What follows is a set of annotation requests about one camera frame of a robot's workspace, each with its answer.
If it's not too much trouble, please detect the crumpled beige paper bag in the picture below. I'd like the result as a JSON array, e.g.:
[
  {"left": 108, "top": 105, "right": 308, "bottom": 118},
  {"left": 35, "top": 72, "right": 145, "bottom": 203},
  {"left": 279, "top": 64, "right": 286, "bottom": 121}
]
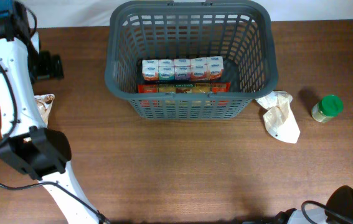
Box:
[{"left": 256, "top": 91, "right": 301, "bottom": 144}]

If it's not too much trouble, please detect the white tissue multipack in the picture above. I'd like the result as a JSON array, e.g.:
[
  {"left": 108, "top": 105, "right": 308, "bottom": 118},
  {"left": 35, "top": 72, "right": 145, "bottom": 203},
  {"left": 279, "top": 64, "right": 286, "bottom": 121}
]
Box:
[{"left": 141, "top": 56, "right": 224, "bottom": 82}]

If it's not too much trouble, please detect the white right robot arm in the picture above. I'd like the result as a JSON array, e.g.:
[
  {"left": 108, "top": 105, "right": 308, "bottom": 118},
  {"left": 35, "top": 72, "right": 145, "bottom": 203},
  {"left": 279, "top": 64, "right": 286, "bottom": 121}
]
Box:
[{"left": 270, "top": 185, "right": 353, "bottom": 224}]

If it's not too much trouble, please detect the orange biscuit packet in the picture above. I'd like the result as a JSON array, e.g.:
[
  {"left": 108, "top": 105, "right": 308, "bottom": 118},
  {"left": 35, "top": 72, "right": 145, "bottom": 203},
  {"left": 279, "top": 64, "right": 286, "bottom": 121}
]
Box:
[{"left": 138, "top": 82, "right": 230, "bottom": 108}]

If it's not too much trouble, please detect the white brown bread bag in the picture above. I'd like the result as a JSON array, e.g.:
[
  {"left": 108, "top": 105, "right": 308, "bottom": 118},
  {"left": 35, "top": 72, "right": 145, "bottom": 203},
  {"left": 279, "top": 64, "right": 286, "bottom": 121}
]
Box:
[{"left": 34, "top": 94, "right": 55, "bottom": 126}]

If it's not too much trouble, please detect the green lid jar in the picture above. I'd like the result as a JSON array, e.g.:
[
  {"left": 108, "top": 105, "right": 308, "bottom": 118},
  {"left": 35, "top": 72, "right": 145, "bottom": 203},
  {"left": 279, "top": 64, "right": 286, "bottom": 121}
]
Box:
[{"left": 311, "top": 95, "right": 344, "bottom": 123}]

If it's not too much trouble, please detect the grey plastic basket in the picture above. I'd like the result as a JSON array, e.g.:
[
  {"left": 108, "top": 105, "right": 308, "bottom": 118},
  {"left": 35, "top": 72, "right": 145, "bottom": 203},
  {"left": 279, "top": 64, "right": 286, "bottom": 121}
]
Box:
[{"left": 105, "top": 1, "right": 278, "bottom": 119}]

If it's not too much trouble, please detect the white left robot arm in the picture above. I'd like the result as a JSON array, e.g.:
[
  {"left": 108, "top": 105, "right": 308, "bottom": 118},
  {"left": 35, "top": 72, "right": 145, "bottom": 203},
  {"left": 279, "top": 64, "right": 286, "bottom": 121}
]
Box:
[{"left": 0, "top": 1, "right": 108, "bottom": 223}]

